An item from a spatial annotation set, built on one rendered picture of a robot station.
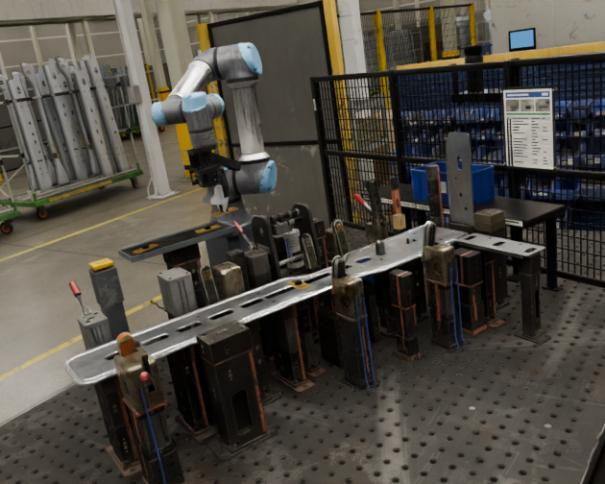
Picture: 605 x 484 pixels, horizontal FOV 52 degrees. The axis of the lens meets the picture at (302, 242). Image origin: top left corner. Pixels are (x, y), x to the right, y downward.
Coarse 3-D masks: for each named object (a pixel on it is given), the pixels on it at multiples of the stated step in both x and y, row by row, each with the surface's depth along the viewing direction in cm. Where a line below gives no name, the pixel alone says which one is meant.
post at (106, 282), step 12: (96, 276) 187; (108, 276) 189; (96, 288) 190; (108, 288) 190; (120, 288) 192; (96, 300) 194; (108, 300) 190; (120, 300) 192; (108, 312) 191; (120, 312) 194; (120, 324) 194
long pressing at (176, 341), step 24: (384, 240) 222; (360, 264) 202; (384, 264) 199; (264, 288) 194; (312, 288) 188; (192, 312) 182; (216, 312) 181; (240, 312) 178; (264, 312) 177; (144, 336) 172; (168, 336) 170; (192, 336) 167; (72, 360) 163; (96, 360) 161
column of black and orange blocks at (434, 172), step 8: (432, 168) 236; (432, 176) 238; (432, 184) 239; (440, 184) 240; (432, 192) 240; (440, 192) 241; (432, 200) 241; (440, 200) 241; (432, 208) 243; (440, 208) 242; (432, 216) 244; (440, 216) 243; (440, 224) 245
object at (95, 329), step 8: (96, 312) 178; (80, 320) 174; (88, 320) 174; (96, 320) 172; (104, 320) 172; (80, 328) 177; (88, 328) 170; (96, 328) 172; (104, 328) 173; (88, 336) 171; (96, 336) 172; (104, 336) 173; (88, 344) 172; (96, 344) 172; (128, 408) 181; (128, 416) 182
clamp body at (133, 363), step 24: (120, 360) 145; (144, 360) 146; (120, 384) 150; (144, 384) 143; (144, 408) 144; (144, 432) 146; (168, 432) 150; (144, 456) 150; (168, 456) 151; (144, 480) 157; (168, 480) 151
